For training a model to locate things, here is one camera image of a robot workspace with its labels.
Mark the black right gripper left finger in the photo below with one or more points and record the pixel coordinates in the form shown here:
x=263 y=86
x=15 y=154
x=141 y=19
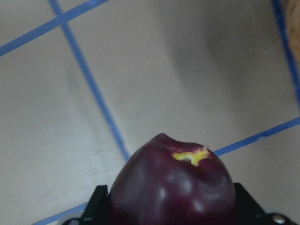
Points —
x=96 y=211

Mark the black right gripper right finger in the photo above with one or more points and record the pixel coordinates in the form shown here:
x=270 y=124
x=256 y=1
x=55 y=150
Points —
x=249 y=212

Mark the dark red apple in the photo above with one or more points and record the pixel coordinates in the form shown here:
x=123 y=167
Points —
x=167 y=182

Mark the woven wicker basket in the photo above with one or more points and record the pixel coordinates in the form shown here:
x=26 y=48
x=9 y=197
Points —
x=292 y=13

